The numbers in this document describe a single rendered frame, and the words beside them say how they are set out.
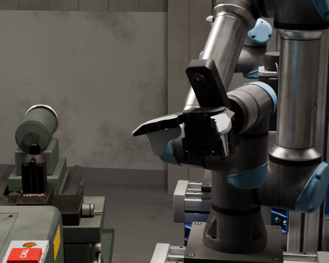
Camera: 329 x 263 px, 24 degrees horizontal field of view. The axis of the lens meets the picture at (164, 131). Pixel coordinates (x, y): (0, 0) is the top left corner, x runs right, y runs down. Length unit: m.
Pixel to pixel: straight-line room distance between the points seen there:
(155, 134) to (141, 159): 4.49
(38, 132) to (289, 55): 1.60
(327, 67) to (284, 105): 0.23
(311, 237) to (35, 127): 1.42
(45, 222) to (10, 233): 0.09
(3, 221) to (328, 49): 0.84
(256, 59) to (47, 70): 3.40
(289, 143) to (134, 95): 4.00
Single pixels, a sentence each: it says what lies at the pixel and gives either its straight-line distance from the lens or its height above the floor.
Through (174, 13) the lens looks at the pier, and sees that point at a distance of 5.27.
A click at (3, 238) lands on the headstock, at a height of 1.26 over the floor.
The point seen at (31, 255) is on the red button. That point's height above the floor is 1.27.
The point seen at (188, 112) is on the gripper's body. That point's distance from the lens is 1.24.
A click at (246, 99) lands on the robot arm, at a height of 1.59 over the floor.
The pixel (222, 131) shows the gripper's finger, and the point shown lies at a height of 1.59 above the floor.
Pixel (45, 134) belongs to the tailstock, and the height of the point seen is 1.09.
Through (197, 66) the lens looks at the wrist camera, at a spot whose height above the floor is 1.66.
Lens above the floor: 1.88
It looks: 15 degrees down
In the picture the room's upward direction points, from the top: straight up
